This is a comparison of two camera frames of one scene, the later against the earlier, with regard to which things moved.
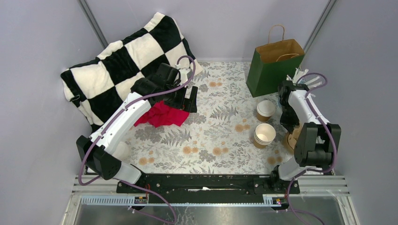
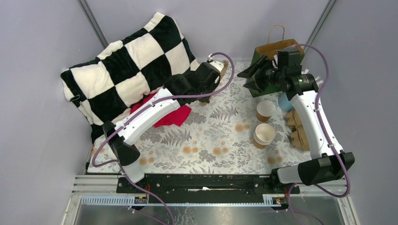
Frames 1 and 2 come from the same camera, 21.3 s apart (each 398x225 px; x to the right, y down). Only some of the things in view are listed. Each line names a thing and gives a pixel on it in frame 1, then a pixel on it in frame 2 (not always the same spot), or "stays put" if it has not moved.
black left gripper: x=187 y=104 to x=213 y=85
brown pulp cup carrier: x=290 y=138 to x=225 y=63
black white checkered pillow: x=95 y=87 stays put
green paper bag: x=271 y=63 stays put
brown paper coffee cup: x=265 y=109 stays put
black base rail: x=184 y=186 stays put
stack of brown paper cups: x=264 y=134 stays put
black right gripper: x=289 y=124 to x=257 y=77
